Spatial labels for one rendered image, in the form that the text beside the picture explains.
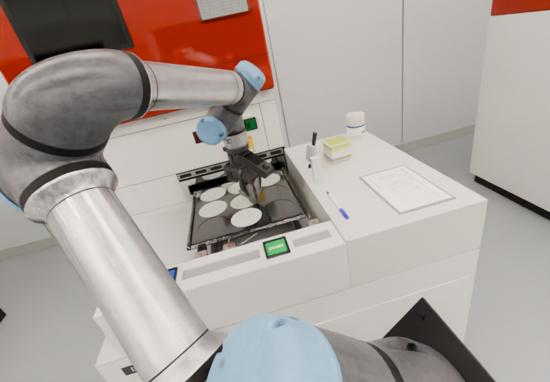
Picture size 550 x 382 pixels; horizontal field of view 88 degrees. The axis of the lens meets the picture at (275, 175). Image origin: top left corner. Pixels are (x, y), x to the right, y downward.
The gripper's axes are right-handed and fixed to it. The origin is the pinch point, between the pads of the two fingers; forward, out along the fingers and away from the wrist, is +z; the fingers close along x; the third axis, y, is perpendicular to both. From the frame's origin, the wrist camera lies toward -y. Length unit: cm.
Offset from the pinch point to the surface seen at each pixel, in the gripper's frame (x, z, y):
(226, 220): 11.2, 1.4, 3.8
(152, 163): 8.6, -13.1, 42.9
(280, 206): -1.8, 1.4, -8.5
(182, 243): 20.5, 9.2, 19.7
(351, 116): -43.7, -14.8, -15.8
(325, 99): -181, 16, 73
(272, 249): 20.9, -5.1, -24.2
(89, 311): 45, 91, 138
